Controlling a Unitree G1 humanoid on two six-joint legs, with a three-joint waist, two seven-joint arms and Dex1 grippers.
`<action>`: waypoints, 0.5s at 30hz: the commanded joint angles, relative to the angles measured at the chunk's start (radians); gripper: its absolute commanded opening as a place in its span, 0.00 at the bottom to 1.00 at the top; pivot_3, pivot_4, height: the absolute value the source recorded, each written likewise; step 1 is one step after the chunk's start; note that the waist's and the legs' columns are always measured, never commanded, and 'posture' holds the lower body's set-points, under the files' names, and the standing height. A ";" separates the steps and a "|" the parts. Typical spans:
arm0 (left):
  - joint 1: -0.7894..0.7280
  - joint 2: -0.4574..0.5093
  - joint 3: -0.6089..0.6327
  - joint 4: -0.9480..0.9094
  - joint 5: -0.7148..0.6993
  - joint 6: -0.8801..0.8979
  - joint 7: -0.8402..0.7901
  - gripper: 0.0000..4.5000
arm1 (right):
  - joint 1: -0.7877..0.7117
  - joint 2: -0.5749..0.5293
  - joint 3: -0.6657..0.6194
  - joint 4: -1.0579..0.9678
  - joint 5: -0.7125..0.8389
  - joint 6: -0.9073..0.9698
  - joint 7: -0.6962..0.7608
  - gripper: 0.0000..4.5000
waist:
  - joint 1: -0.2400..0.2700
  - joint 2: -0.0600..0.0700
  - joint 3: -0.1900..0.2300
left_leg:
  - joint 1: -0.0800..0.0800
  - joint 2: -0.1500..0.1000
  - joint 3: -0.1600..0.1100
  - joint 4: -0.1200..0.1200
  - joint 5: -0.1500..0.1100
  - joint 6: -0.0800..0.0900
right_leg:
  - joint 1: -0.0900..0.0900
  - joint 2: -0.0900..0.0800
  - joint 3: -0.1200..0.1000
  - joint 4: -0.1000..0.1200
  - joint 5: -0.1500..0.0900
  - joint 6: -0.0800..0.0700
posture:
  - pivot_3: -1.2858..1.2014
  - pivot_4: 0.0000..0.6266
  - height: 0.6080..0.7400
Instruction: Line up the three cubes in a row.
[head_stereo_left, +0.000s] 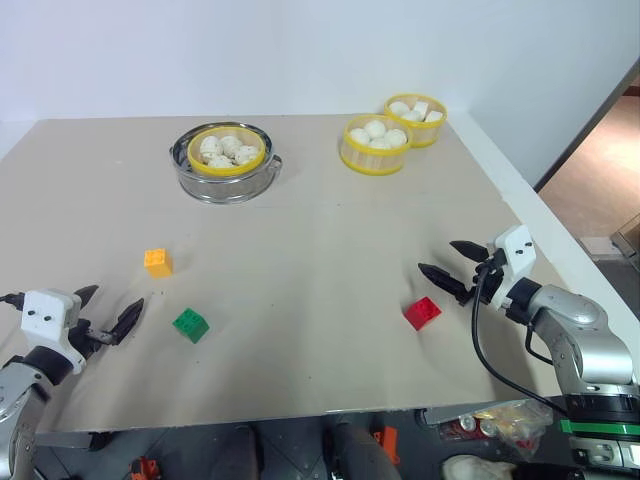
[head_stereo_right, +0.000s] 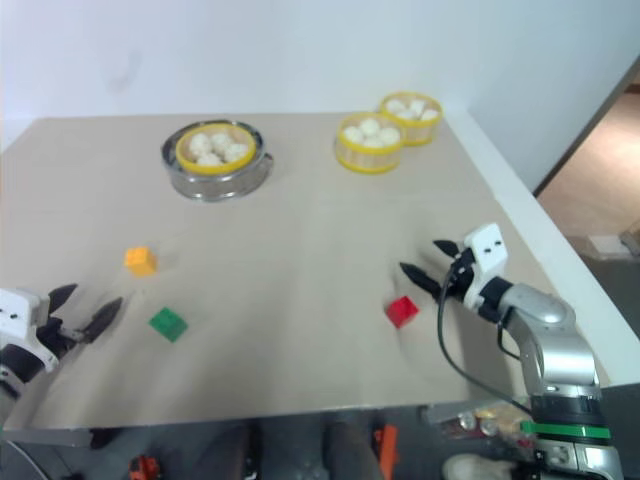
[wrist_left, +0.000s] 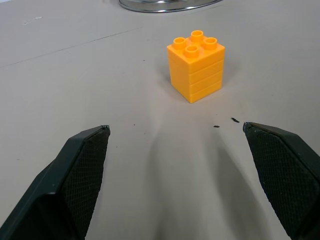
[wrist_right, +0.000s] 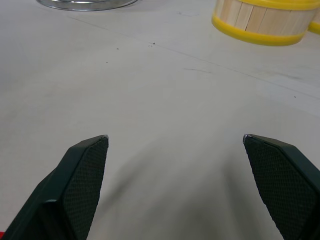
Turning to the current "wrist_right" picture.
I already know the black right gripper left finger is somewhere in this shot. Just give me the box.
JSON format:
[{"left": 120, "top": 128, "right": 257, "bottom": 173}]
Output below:
[{"left": 0, "top": 134, "right": 110, "bottom": 240}]

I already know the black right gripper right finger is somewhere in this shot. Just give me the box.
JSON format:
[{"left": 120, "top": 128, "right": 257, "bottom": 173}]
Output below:
[{"left": 242, "top": 133, "right": 320, "bottom": 240}]

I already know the wooden bucket with yellow bands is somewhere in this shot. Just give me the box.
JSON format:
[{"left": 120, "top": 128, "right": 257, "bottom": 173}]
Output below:
[
  {"left": 211, "top": 0, "right": 319, "bottom": 47},
  {"left": 307, "top": 10, "right": 320, "bottom": 34}
]

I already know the silver metal bowl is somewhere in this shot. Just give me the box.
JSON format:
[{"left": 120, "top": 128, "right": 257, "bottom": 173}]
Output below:
[{"left": 36, "top": 0, "right": 139, "bottom": 12}]

